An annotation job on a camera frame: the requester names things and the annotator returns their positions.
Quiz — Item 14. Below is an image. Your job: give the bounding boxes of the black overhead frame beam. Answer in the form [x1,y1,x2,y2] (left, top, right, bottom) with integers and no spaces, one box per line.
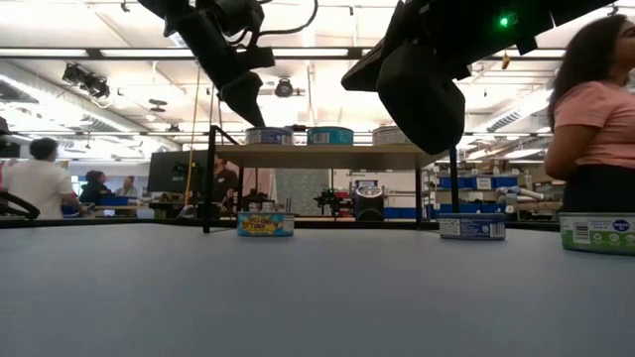
[0,46,635,62]

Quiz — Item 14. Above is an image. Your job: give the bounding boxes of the blue storage bin rack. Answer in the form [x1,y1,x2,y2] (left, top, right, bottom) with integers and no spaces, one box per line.
[424,171,522,220]

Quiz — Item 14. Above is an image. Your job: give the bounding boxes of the person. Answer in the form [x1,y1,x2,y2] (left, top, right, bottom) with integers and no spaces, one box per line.
[211,155,241,205]
[544,13,635,214]
[78,170,113,205]
[0,137,80,220]
[115,175,141,198]

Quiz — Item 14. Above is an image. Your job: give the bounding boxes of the green label seafood can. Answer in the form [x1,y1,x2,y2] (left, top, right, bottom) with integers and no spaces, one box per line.
[371,125,406,147]
[559,211,635,257]

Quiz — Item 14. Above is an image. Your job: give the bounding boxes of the silver ceiling duct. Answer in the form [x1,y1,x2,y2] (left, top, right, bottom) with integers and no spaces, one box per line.
[483,93,552,134]

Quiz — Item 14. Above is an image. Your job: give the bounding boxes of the wooden bench top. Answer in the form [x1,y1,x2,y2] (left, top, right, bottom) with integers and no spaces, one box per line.
[515,200,565,212]

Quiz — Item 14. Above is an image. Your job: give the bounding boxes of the black monitor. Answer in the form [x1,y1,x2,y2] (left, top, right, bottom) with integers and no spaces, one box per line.
[147,151,209,194]

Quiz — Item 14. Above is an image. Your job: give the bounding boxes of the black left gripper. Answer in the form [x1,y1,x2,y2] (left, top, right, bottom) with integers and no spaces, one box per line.
[166,7,276,128]

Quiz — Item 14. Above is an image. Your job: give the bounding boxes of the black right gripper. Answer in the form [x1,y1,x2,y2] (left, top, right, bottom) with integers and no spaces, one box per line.
[340,0,502,156]

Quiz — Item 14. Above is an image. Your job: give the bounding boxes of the black overhead camera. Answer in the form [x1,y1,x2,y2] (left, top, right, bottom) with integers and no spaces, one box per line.
[273,76,296,100]

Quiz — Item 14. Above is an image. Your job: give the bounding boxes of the teal label seafood can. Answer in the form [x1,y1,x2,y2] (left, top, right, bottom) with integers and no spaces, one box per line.
[307,126,355,147]

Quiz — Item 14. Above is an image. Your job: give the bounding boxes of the blue label seafood can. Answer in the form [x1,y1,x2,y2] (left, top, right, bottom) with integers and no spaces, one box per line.
[439,212,507,242]
[244,126,296,147]

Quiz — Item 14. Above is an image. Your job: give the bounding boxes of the yellow label tuna can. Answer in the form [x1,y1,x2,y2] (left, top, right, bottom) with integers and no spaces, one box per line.
[237,211,296,238]

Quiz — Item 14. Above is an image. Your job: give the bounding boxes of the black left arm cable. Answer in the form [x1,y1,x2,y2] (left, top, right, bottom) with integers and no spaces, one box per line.
[247,0,318,37]

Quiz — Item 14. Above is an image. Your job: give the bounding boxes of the blue table mat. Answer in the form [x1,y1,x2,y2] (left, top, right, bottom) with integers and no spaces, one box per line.
[0,220,635,357]

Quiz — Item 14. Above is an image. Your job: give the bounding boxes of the black metal table frame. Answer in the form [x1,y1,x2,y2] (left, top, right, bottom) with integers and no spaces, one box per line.
[0,216,562,233]

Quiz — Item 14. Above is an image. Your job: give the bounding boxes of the yellow hanging cable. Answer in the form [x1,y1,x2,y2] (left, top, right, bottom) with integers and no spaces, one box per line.
[184,63,202,207]

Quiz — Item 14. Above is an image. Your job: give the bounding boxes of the wooden shelf black metal legs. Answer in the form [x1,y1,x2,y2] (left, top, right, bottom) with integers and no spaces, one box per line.
[201,124,460,234]

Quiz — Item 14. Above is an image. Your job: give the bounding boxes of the black track light cluster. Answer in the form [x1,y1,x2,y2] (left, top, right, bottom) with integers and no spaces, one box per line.
[62,62,111,99]

